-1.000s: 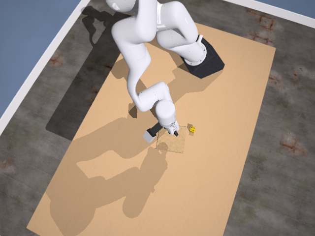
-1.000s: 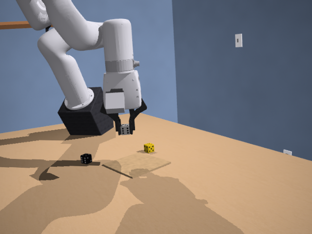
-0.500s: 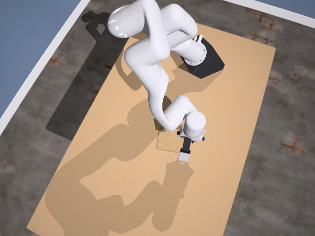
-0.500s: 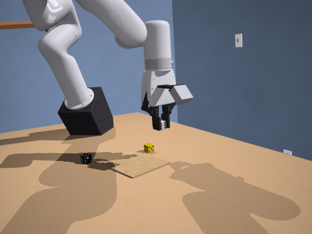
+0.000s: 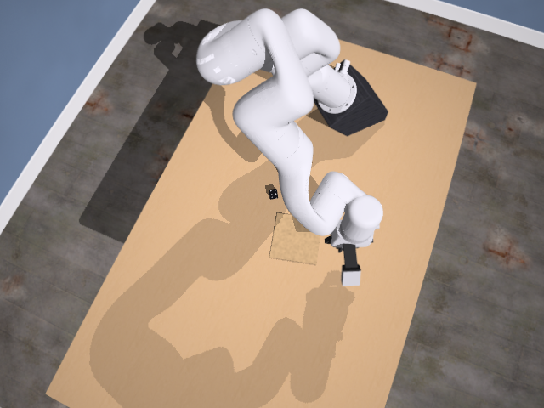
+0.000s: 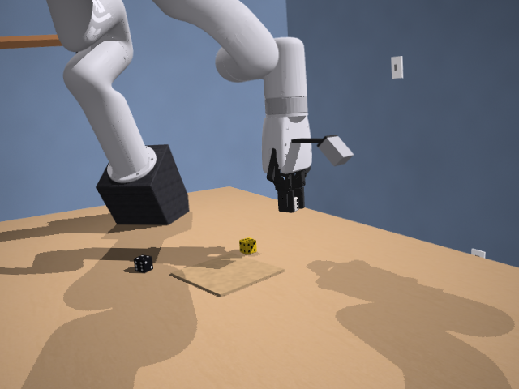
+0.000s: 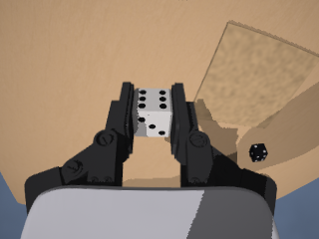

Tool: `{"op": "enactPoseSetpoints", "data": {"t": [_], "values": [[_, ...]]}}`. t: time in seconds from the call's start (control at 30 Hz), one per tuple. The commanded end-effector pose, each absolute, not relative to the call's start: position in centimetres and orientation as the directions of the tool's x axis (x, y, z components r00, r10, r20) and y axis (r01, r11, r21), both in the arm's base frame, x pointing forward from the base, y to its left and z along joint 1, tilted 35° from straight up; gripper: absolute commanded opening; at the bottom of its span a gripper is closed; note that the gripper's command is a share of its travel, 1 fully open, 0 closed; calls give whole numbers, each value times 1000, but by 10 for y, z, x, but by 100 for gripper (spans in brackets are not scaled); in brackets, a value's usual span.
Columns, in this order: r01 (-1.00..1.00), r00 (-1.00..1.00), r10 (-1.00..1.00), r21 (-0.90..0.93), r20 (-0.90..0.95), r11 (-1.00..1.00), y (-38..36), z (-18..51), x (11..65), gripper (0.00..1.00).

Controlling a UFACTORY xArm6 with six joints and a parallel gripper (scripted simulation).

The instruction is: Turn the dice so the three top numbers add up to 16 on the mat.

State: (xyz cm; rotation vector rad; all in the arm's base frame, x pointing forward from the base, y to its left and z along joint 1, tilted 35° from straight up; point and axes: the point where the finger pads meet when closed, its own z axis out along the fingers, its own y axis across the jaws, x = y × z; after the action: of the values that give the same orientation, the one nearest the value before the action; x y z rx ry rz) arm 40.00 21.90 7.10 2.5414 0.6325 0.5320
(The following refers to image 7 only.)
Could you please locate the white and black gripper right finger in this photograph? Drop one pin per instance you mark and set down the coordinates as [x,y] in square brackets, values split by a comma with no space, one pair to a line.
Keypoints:
[205,165]

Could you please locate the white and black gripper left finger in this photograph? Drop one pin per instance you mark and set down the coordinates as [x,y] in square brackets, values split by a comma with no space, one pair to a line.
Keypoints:
[101,162]

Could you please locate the tan flat mat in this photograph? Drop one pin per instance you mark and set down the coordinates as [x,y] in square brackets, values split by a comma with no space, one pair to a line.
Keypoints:
[251,77]

